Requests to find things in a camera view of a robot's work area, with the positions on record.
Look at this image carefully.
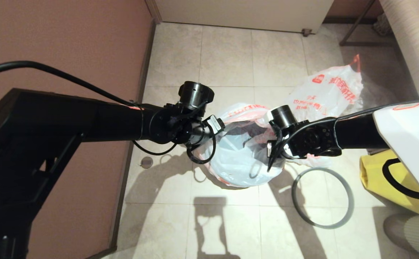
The white red-printed plastic bag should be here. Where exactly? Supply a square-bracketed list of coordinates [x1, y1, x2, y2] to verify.
[199, 103, 286, 188]
[285, 54, 364, 169]

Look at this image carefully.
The grey trash can ring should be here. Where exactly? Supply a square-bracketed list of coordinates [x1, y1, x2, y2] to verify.
[292, 167, 355, 230]

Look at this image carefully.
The yellow fabric bag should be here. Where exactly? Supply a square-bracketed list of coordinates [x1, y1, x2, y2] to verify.
[360, 149, 419, 217]

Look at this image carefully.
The white door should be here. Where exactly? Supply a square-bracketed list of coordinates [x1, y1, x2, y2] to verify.
[155, 0, 335, 36]

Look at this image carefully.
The small woven basket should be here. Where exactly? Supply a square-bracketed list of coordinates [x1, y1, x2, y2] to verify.
[372, 16, 390, 37]

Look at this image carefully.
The beige striped upholstered seat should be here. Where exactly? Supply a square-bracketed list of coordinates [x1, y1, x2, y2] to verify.
[377, 0, 419, 101]

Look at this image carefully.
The grey ribbed round object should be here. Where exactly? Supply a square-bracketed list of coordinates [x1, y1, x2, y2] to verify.
[382, 214, 419, 259]

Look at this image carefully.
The dark metal furniture frame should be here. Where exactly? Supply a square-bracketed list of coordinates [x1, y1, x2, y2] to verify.
[338, 0, 393, 47]

